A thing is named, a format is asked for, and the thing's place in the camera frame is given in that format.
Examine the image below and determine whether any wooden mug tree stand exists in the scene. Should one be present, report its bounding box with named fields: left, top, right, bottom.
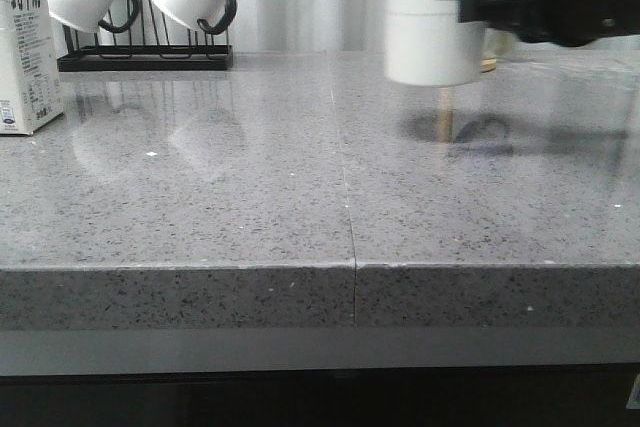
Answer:
left=436, top=86, right=492, bottom=143

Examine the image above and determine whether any white blue milk carton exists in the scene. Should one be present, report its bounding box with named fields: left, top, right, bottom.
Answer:
left=1, top=0, right=63, bottom=135

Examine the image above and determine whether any white HOME ribbed cup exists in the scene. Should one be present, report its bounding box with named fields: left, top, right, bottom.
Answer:
left=384, top=0, right=515, bottom=87

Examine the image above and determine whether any black wire mug rack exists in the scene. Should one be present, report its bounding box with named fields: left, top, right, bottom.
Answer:
left=58, top=0, right=234, bottom=72

